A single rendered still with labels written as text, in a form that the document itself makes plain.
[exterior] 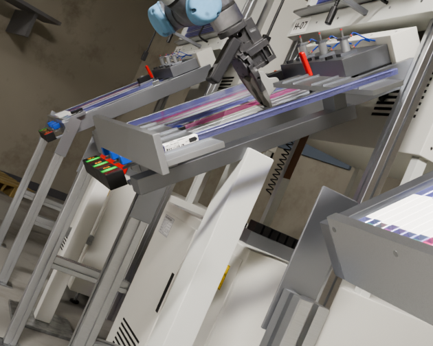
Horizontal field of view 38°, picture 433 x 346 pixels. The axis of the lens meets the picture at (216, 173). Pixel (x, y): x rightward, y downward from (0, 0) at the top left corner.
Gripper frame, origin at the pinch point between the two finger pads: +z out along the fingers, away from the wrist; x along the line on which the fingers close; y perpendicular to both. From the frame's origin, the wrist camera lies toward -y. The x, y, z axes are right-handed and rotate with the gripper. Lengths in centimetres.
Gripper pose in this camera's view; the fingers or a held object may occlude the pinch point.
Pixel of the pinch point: (264, 104)
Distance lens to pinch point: 155.6
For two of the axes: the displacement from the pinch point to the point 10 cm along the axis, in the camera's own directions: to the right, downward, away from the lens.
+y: 8.0, -5.6, 2.3
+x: -3.5, -1.2, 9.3
